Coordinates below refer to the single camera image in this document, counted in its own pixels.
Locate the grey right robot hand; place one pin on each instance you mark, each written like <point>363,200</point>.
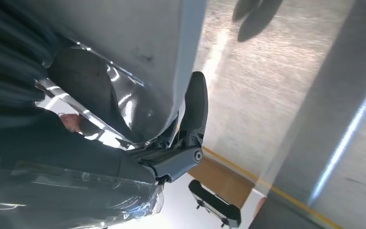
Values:
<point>60,183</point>

